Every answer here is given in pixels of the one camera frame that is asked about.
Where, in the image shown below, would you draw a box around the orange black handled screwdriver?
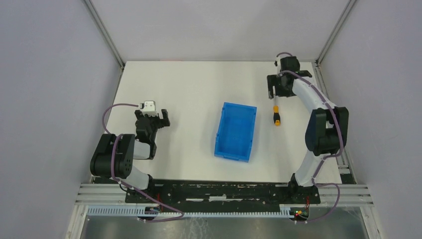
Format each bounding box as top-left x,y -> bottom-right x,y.
273,96 -> 281,126

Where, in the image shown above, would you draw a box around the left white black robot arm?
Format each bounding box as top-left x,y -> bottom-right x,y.
90,109 -> 170,190

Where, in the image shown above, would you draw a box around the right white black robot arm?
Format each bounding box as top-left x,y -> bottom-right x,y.
267,70 -> 349,187

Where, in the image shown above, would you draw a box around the blue plastic bin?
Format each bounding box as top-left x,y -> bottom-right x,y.
214,102 -> 257,162

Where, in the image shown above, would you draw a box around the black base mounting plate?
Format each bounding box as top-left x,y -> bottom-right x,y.
145,179 -> 321,214

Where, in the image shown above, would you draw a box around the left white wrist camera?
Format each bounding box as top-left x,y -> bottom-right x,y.
139,101 -> 158,117

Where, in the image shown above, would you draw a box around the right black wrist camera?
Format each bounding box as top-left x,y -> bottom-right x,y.
275,56 -> 300,73

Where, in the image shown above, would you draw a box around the white slotted cable duct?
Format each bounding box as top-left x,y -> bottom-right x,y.
87,206 -> 294,219

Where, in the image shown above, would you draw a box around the aluminium frame rails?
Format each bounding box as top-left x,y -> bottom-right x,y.
75,184 -> 374,207

